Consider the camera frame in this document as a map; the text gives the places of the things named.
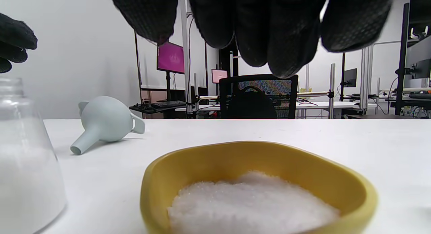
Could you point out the person's left hand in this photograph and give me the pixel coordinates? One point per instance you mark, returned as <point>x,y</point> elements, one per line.
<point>13,38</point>

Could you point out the person's right hand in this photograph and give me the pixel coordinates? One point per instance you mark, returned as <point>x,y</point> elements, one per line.
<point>269,22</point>

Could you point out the small pink screen monitor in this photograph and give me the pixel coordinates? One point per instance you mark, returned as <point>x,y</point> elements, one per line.
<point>219,75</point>

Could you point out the black mesh office chair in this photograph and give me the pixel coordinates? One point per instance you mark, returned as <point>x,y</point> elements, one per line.
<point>256,99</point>

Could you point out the small black monitor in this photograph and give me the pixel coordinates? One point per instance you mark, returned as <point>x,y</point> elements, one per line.
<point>351,77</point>

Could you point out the large pink screen monitor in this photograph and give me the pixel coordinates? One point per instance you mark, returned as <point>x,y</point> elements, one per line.
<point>170,57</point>

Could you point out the white desk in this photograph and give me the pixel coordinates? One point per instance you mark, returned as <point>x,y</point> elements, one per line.
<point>336,105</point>

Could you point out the light blue funnel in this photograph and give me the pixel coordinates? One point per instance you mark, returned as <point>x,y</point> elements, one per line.
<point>104,121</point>

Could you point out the clear glass bottle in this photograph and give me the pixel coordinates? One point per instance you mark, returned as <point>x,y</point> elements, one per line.
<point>23,166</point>

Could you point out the black keyboard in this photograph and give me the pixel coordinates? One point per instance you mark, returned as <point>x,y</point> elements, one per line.
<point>168,104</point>

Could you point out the black equipment stand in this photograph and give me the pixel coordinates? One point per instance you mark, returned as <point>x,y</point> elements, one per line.
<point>402,65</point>

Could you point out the yellow bowl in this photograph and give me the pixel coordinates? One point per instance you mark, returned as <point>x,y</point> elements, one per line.
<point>202,170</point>

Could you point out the white granules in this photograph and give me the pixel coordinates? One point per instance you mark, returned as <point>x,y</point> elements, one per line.
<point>252,203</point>

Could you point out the short aluminium post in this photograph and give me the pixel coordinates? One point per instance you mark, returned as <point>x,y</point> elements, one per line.
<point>332,89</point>

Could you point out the tall aluminium post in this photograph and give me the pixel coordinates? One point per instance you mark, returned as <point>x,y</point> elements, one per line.
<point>184,75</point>

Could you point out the aluminium frame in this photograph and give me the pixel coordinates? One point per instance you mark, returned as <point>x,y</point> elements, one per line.
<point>366,79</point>

